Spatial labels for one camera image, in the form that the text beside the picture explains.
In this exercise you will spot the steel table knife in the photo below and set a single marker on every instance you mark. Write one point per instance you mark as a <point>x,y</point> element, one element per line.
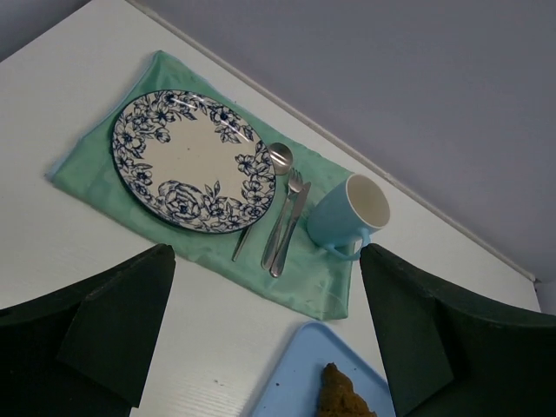
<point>279,261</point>

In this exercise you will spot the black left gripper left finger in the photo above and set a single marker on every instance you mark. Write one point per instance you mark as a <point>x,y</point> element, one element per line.
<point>86,349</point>

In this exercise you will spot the light blue plastic tray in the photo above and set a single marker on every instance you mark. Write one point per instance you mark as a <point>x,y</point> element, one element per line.
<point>293,386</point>

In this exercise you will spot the steel spoon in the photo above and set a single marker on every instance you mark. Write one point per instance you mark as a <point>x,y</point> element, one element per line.
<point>282,159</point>

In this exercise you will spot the green cloth placemat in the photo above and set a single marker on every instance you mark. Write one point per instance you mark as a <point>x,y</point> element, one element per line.
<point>314,282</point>

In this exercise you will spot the blue floral ceramic plate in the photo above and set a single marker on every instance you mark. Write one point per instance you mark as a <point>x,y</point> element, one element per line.
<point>193,162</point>

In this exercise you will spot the steel fork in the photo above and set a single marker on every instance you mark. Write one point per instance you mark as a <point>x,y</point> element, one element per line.
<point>294,185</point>

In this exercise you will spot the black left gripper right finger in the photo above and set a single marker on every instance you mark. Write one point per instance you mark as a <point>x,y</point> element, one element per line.
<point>448,351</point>

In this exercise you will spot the light blue ceramic mug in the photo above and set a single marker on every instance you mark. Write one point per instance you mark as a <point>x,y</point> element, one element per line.
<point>349,213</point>

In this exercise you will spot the dark brown croissant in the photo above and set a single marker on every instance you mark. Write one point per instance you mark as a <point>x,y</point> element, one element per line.
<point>337,396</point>

